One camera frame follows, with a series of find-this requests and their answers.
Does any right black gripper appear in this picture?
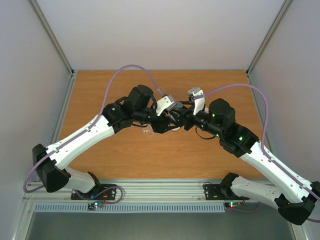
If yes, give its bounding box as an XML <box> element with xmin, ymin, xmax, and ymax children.
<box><xmin>169</xmin><ymin>101</ymin><xmax>223</xmax><ymax>139</ymax></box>

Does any clear plastic pill organizer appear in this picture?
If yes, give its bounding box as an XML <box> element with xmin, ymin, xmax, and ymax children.
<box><xmin>142</xmin><ymin>127</ymin><xmax>155</xmax><ymax>136</ymax></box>

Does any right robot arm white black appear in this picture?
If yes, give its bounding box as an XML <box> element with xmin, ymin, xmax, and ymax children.
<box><xmin>177</xmin><ymin>98</ymin><xmax>320</xmax><ymax>226</ymax></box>

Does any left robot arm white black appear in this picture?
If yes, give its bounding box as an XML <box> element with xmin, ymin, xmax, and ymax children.
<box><xmin>32</xmin><ymin>85</ymin><xmax>175</xmax><ymax>199</ymax></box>

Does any right small circuit board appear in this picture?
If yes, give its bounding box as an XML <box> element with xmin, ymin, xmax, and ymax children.
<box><xmin>224</xmin><ymin>201</ymin><xmax>245</xmax><ymax>209</ymax></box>

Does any small circuit board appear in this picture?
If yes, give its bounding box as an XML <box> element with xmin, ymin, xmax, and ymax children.
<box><xmin>87</xmin><ymin>201</ymin><xmax>104</xmax><ymax>211</ymax></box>
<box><xmin>224</xmin><ymin>201</ymin><xmax>245</xmax><ymax>209</ymax></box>

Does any left small circuit board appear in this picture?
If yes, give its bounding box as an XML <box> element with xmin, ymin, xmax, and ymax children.
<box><xmin>87</xmin><ymin>201</ymin><xmax>104</xmax><ymax>211</ymax></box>

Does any aluminium front frame rail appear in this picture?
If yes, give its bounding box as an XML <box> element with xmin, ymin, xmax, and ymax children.
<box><xmin>23</xmin><ymin>178</ymin><xmax>275</xmax><ymax>203</ymax></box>

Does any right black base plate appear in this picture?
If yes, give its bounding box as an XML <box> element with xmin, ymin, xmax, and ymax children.
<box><xmin>202</xmin><ymin>182</ymin><xmax>249</xmax><ymax>201</ymax></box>

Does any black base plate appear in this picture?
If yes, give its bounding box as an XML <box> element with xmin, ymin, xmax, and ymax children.
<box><xmin>70</xmin><ymin>183</ymin><xmax>117</xmax><ymax>201</ymax></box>
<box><xmin>202</xmin><ymin>182</ymin><xmax>249</xmax><ymax>201</ymax></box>

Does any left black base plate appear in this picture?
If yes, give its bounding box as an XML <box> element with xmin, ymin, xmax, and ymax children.
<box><xmin>70</xmin><ymin>183</ymin><xmax>117</xmax><ymax>201</ymax></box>

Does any right aluminium corner post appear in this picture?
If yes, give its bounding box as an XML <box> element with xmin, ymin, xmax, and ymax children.
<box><xmin>246</xmin><ymin>0</ymin><xmax>294</xmax><ymax>76</ymax></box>

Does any aluminium corner post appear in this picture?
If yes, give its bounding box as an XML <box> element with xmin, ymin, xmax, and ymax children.
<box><xmin>246</xmin><ymin>0</ymin><xmax>294</xmax><ymax>76</ymax></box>
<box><xmin>28</xmin><ymin>0</ymin><xmax>74</xmax><ymax>76</ymax></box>

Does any grey slotted cable duct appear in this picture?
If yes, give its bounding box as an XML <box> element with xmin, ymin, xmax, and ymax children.
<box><xmin>33</xmin><ymin>202</ymin><xmax>225</xmax><ymax>214</ymax></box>

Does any left aluminium corner post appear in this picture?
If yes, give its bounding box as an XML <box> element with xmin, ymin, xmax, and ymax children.
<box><xmin>28</xmin><ymin>0</ymin><xmax>74</xmax><ymax>76</ymax></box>

